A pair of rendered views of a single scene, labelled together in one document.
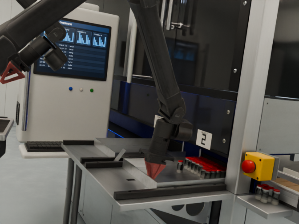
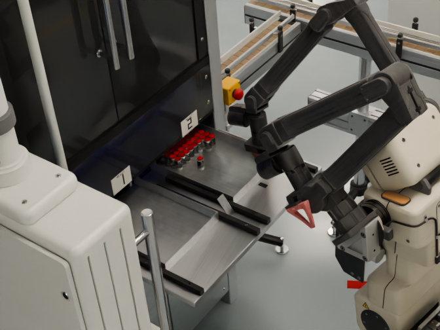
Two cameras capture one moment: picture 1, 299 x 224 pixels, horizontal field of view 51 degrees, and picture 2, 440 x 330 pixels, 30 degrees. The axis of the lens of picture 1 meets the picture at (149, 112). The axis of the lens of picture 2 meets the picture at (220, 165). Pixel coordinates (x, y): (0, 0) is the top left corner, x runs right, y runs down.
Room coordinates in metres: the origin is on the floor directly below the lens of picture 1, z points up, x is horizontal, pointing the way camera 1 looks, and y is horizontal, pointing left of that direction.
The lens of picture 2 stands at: (1.92, 1.84, 2.60)
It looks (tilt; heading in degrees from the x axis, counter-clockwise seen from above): 39 degrees down; 248
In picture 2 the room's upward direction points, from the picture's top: 5 degrees counter-clockwise
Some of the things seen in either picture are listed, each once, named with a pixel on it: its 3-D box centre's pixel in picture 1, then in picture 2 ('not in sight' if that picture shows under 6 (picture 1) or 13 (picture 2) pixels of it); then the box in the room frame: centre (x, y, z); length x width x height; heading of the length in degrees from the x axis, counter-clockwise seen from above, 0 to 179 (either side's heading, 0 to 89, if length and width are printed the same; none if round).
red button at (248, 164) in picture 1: (249, 166); (237, 93); (0.94, -0.32, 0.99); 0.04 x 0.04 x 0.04; 29
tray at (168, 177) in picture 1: (179, 172); (214, 161); (1.12, -0.13, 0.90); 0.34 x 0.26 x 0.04; 119
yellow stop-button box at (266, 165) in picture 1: (260, 166); (226, 90); (0.96, -0.36, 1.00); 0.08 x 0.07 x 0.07; 119
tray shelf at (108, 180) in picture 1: (140, 166); (201, 203); (1.24, 0.01, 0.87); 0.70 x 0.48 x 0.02; 29
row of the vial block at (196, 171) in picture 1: (199, 169); (192, 150); (1.16, -0.21, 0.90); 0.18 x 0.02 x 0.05; 29
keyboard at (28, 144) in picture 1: (66, 146); not in sight; (1.62, 0.41, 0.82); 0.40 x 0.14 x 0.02; 118
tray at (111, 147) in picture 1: (138, 148); (148, 220); (1.42, 0.03, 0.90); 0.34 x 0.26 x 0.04; 119
